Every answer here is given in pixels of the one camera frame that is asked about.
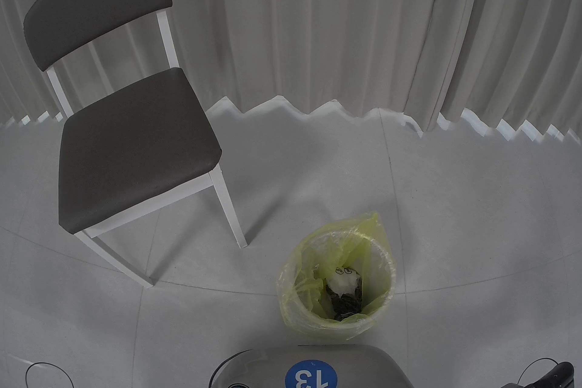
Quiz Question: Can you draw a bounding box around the white trash bin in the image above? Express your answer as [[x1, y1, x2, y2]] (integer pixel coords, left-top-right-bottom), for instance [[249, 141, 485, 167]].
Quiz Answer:
[[293, 232, 393, 328]]

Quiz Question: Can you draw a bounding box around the yellow plastic bag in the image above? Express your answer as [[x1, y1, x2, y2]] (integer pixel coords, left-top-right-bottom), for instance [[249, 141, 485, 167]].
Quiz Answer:
[[277, 210, 395, 341]]

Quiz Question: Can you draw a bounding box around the dark grey white chair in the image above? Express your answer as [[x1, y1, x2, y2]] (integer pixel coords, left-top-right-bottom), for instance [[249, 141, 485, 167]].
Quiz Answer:
[[23, 0, 248, 288]]

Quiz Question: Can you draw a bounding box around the white curtain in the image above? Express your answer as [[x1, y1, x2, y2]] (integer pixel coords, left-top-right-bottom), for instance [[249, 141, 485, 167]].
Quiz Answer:
[[0, 0, 455, 132], [409, 0, 582, 142]]

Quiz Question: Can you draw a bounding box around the white printed wrapper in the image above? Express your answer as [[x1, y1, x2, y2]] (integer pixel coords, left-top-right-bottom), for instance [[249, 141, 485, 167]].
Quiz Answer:
[[327, 267, 362, 293]]

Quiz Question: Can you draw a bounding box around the black plastic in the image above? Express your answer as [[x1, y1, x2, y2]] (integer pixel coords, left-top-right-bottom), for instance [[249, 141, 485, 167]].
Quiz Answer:
[[328, 282, 364, 322]]

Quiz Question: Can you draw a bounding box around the black cable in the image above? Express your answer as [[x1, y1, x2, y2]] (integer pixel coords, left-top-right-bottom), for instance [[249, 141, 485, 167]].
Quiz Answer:
[[517, 357, 561, 388], [25, 361, 72, 388], [209, 349, 254, 388]]

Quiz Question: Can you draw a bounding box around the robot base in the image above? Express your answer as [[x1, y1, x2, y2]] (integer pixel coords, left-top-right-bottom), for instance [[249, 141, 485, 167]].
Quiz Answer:
[[217, 345, 415, 388]]

